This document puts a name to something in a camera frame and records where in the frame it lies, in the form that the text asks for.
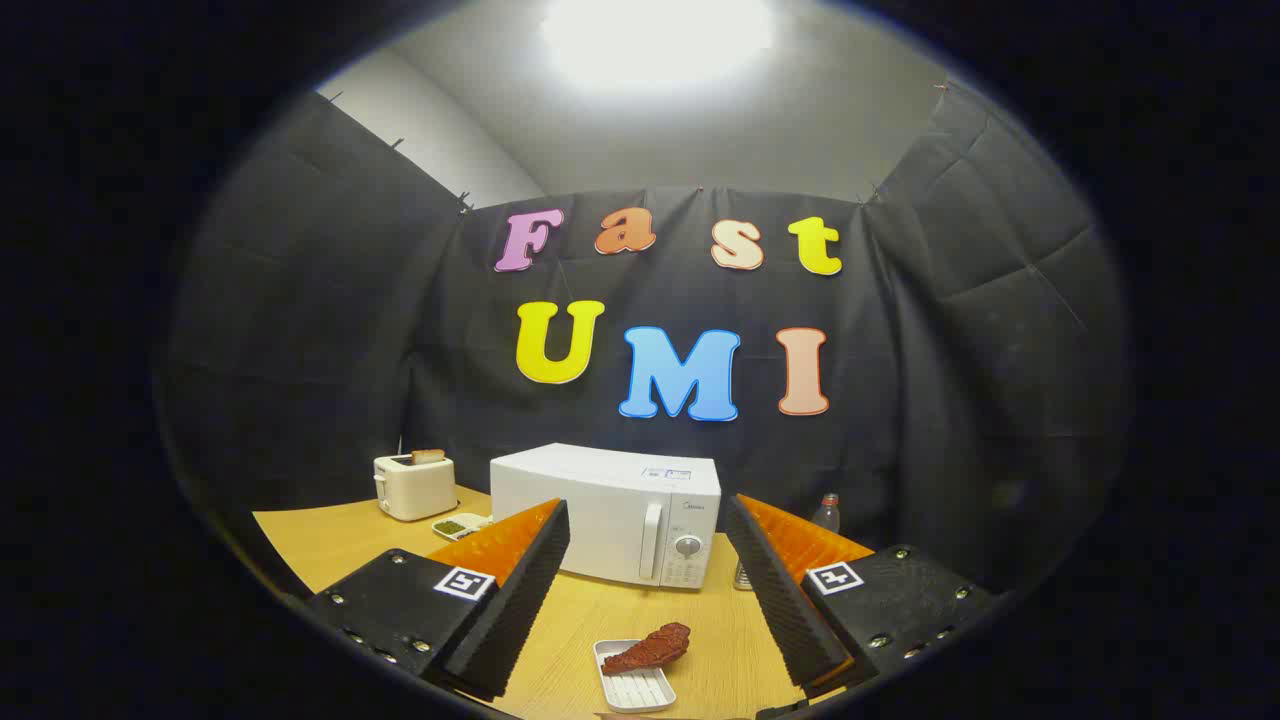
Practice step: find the brown meat piece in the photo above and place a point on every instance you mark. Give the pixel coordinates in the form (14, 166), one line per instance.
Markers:
(650, 650)

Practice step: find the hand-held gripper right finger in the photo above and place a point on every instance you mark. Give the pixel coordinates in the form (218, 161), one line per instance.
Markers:
(780, 600)

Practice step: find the toast slice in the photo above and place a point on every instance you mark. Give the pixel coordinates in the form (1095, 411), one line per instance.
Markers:
(428, 456)

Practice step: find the white bread toaster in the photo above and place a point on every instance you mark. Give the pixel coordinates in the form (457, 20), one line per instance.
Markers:
(415, 488)

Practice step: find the white divided dish with beans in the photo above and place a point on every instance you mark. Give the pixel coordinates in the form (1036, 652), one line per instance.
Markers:
(455, 526)

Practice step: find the clear plastic bottle red label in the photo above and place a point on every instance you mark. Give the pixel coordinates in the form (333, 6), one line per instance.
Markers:
(826, 515)

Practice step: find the white toaster oven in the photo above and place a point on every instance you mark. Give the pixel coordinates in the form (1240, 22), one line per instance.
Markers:
(590, 510)

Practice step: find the small white rectangular tray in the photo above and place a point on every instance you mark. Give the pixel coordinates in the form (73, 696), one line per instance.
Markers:
(635, 690)

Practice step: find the metal mesh holder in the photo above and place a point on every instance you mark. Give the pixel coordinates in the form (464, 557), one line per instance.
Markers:
(741, 577)

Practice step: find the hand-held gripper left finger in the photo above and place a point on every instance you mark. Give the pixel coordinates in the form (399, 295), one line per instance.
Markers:
(520, 610)

